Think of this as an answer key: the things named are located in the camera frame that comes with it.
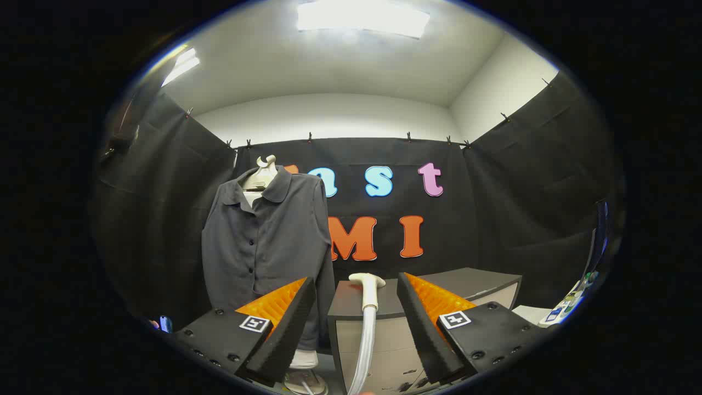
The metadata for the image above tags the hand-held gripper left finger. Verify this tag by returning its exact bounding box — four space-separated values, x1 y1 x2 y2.
174 276 318 387

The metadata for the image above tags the white paper sheet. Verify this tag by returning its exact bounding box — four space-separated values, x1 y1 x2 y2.
513 306 552 325

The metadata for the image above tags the cream clothes hanger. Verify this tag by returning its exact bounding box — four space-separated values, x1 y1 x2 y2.
241 155 279 193

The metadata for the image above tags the colourful clutter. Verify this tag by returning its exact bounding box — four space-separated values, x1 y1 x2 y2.
540 272 599 328

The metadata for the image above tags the dark grey button shirt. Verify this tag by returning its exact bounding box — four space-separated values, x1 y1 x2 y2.
201 165 336 352

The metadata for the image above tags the row of black clips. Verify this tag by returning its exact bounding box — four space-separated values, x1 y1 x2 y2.
185 78 552 150

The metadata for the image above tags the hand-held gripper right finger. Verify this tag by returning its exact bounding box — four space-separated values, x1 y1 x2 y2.
396 272 549 385

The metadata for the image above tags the braided garment steamer hose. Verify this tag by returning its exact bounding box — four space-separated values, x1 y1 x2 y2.
347 306 379 395

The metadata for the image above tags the white garment steamer base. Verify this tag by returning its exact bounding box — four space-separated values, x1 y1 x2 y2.
282 350 330 395

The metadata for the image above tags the grey cabinet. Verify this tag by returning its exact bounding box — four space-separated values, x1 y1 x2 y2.
327 267 523 395

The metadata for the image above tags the black backdrop cloth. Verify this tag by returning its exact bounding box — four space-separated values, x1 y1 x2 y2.
93 71 626 330

